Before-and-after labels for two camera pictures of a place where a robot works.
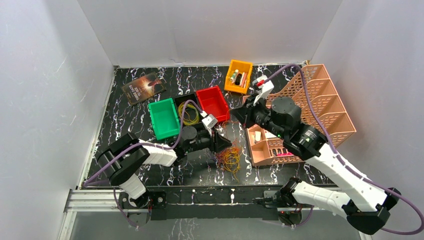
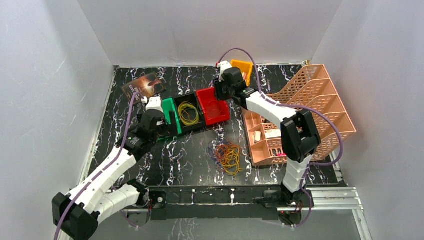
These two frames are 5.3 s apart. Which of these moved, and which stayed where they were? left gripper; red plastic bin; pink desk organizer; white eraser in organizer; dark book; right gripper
Moved: left gripper; right gripper
Stayed: dark book; pink desk organizer; red plastic bin; white eraser in organizer
